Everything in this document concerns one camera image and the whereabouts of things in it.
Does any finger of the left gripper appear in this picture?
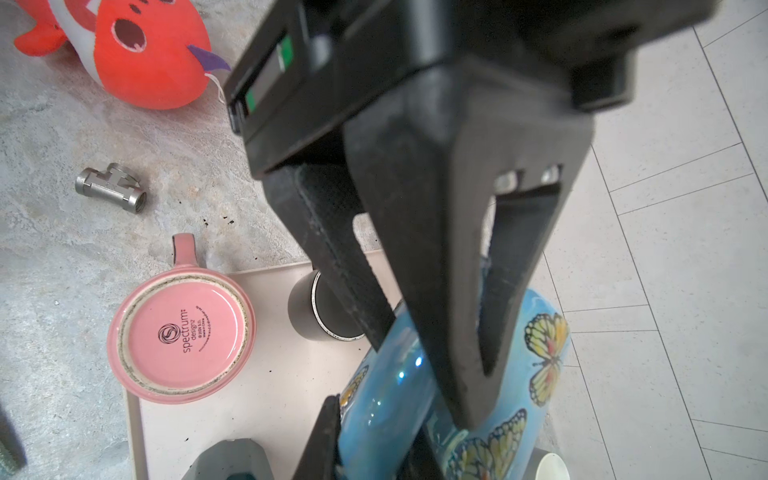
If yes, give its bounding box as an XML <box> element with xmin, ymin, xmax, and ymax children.
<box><xmin>344</xmin><ymin>60</ymin><xmax>594</xmax><ymax>429</ymax></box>
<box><xmin>263</xmin><ymin>164</ymin><xmax>395</xmax><ymax>350</ymax></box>

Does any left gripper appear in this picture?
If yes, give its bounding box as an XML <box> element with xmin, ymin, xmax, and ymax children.
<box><xmin>224</xmin><ymin>1</ymin><xmax>718</xmax><ymax>180</ymax></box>

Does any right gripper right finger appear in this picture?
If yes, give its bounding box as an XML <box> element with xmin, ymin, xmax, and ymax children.
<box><xmin>410</xmin><ymin>427</ymin><xmax>444</xmax><ymax>480</ymax></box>

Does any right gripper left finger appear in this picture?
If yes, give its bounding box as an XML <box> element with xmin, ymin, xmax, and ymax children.
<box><xmin>292</xmin><ymin>395</ymin><xmax>341</xmax><ymax>480</ymax></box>

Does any blue butterfly mug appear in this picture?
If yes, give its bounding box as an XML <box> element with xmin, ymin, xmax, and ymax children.
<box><xmin>336</xmin><ymin>288</ymin><xmax>571</xmax><ymax>479</ymax></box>

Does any dark green mug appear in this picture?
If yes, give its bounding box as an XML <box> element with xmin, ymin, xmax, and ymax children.
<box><xmin>182</xmin><ymin>438</ymin><xmax>275</xmax><ymax>480</ymax></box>

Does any black mug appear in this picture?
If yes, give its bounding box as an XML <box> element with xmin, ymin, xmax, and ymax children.
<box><xmin>287</xmin><ymin>270</ymin><xmax>365</xmax><ymax>342</ymax></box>

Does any grey mug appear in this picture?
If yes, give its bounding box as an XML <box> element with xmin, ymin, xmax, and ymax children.
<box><xmin>521</xmin><ymin>448</ymin><xmax>571</xmax><ymax>480</ymax></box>

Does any pink mug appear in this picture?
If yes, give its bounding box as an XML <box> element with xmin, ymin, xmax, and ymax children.
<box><xmin>106</xmin><ymin>233</ymin><xmax>256</xmax><ymax>405</ymax></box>

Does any beige tray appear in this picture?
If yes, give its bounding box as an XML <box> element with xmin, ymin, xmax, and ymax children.
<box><xmin>126</xmin><ymin>262</ymin><xmax>370</xmax><ymax>479</ymax></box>

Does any red shark toy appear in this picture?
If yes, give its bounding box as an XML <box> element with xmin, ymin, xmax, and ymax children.
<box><xmin>14</xmin><ymin>0</ymin><xmax>230</xmax><ymax>110</ymax></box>

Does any metal pipe fitting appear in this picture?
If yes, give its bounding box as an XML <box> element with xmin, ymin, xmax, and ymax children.
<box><xmin>75</xmin><ymin>163</ymin><xmax>147</xmax><ymax>214</ymax></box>

